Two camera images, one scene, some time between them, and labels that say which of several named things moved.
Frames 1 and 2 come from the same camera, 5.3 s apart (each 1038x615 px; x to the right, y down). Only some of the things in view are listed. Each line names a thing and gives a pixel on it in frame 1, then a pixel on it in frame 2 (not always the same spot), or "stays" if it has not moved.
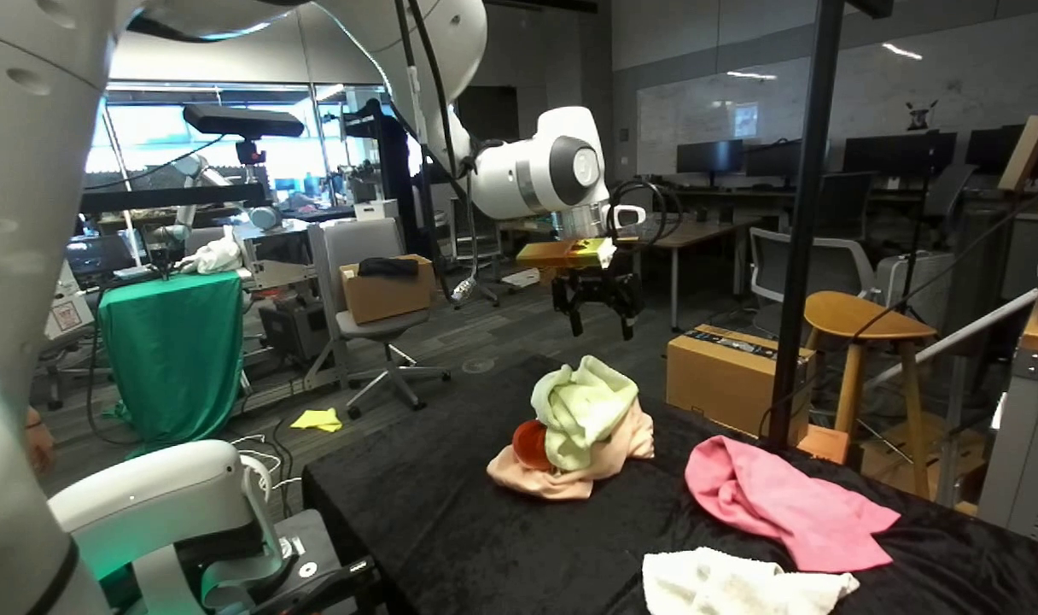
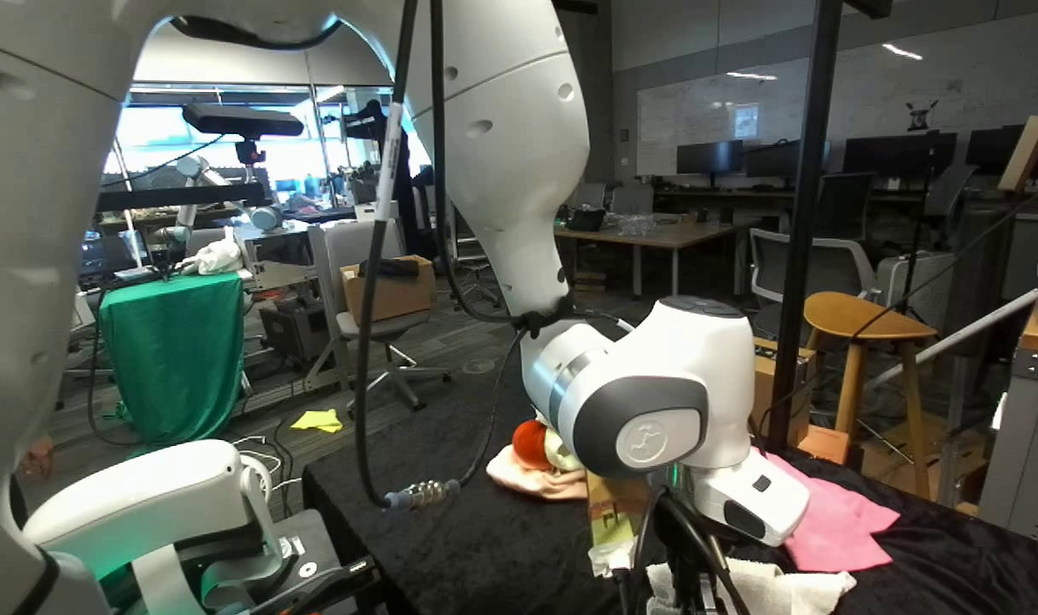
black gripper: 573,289 to 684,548
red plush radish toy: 531,442 stays
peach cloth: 634,437 stays
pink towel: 813,524 stays
